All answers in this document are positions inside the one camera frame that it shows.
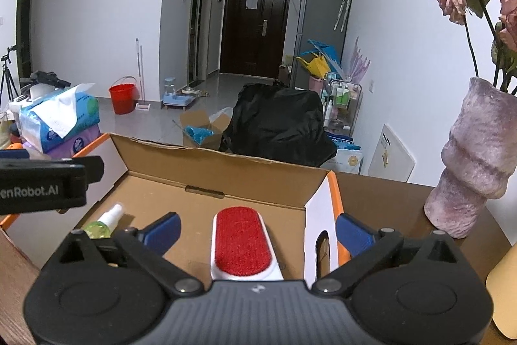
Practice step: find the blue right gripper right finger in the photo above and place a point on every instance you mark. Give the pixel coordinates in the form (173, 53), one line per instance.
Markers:
(353, 235)

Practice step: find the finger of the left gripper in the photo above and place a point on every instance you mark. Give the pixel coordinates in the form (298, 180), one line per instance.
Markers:
(89, 170)

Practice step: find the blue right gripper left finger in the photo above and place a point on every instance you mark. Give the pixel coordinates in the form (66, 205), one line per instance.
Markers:
(161, 235)

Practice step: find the green spray bottle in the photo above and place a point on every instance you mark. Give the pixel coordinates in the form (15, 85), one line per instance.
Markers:
(105, 225)

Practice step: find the red white lint brush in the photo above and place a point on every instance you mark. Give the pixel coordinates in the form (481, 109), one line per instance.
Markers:
(241, 249)

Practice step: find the purple tissue pack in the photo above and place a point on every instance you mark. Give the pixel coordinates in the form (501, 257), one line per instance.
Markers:
(68, 148)

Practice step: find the red cardboard box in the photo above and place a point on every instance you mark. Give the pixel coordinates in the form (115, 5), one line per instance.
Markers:
(298, 204)

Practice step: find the blue tissue pack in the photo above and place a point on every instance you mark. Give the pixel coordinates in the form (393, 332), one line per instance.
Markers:
(57, 117)

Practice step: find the red bucket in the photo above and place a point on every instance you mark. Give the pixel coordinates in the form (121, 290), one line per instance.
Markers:
(123, 93)

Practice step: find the white flat board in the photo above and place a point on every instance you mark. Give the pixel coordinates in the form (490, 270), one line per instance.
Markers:
(391, 159)

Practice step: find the black headset on container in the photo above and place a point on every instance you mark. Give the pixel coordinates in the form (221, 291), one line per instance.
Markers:
(40, 77)

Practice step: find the pet water feeder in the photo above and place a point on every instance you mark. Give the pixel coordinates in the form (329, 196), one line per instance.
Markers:
(176, 98)

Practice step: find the small cardboard box on floor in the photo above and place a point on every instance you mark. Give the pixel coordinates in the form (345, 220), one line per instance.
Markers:
(201, 131)

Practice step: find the black bag on floor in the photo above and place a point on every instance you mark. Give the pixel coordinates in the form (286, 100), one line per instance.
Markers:
(278, 123)

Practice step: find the pink ceramic vase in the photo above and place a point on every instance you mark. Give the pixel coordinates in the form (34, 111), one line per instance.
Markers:
(479, 159)

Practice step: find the cream thermos jug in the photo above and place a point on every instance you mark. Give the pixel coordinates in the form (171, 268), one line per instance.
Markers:
(501, 283)

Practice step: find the dark entrance door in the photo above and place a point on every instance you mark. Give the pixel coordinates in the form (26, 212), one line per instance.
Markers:
(253, 37)

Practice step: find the grey refrigerator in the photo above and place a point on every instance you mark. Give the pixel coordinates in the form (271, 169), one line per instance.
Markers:
(321, 28)

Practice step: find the camera tripod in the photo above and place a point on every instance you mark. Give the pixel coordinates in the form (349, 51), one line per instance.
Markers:
(7, 81)

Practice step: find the wire storage trolley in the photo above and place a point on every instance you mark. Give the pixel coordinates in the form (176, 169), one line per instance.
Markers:
(341, 100)

